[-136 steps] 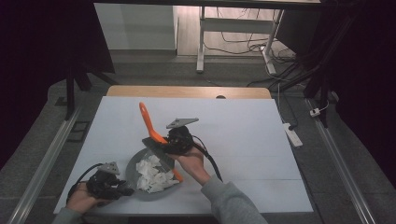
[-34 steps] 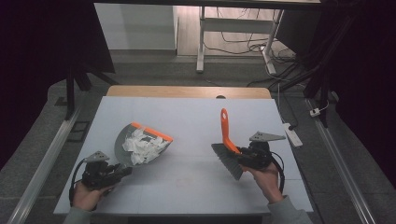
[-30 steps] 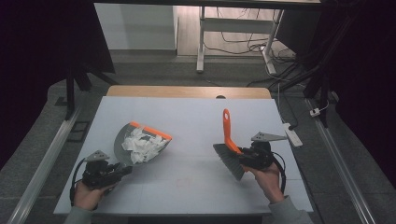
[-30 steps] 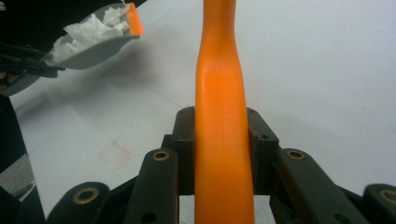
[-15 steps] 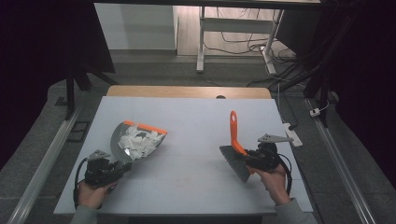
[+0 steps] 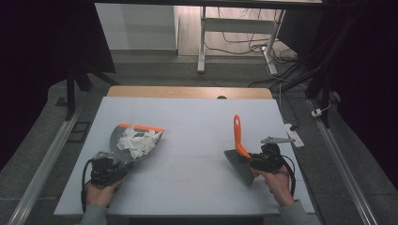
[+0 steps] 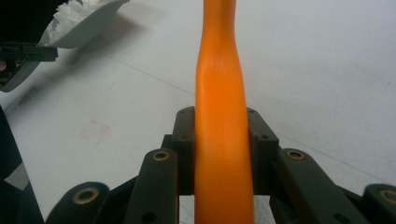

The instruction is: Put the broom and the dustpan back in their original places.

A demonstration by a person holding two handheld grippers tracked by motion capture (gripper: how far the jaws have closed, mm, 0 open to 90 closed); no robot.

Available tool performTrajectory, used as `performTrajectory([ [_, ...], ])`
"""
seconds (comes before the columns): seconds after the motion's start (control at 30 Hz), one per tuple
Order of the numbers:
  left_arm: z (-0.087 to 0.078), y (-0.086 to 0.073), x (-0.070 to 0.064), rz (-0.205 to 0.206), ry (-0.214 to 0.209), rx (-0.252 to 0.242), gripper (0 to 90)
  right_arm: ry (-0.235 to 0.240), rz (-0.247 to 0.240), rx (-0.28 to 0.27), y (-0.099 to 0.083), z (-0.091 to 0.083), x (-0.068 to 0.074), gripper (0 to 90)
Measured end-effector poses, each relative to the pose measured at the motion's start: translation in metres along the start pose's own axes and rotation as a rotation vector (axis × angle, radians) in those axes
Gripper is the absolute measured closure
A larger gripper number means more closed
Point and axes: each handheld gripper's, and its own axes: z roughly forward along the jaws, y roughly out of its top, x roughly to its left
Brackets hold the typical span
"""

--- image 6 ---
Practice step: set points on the wooden table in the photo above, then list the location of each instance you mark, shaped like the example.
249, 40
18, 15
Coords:
175, 92

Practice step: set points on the white cabinet panel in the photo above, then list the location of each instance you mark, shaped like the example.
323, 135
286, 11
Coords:
137, 28

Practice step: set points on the grey dustpan with orange edge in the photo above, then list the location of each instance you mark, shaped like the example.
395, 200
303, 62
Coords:
117, 146

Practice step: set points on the black floor plate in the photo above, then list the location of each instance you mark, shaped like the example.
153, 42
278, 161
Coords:
79, 132

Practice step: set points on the person's right hand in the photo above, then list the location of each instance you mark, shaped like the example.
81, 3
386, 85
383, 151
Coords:
277, 186

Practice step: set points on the white table cover board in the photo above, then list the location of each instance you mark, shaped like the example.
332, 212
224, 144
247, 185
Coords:
194, 131

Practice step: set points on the white desk frame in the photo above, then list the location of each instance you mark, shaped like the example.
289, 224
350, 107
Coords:
237, 25

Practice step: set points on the metal floor rail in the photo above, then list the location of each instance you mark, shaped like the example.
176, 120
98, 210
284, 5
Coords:
43, 165
344, 168

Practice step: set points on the black tripod stand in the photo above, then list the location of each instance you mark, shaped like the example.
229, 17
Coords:
322, 72
71, 87

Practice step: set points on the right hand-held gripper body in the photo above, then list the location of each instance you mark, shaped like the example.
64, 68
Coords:
270, 161

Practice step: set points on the small white adapter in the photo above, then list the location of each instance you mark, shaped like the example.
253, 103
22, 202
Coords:
316, 112

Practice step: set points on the pile of white paper scraps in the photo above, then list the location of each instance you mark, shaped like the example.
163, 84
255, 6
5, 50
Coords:
139, 142

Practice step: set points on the person's left hand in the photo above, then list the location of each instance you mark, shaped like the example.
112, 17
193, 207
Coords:
100, 195

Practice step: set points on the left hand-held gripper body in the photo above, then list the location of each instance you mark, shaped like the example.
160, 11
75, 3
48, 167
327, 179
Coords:
104, 172

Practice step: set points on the white power strip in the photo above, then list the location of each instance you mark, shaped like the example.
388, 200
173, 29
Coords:
295, 137

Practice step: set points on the dark curtain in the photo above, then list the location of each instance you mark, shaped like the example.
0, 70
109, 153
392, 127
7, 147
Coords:
372, 93
37, 62

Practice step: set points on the orange brush with grey bristles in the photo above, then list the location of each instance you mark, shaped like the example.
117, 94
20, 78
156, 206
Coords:
239, 150

